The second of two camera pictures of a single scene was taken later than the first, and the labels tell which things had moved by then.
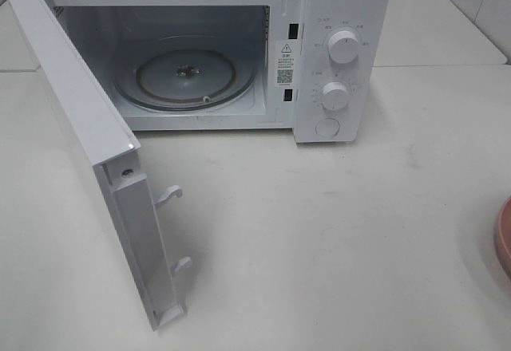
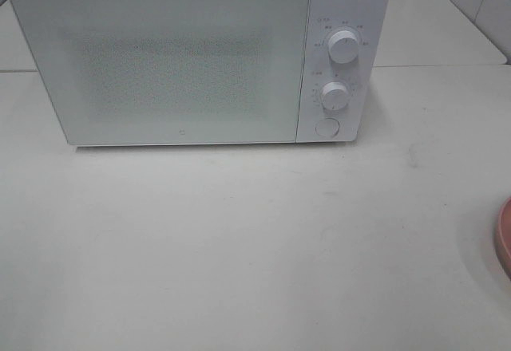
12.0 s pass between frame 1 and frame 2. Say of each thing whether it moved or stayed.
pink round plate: stayed
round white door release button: stayed
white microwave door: moved
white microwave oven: stayed
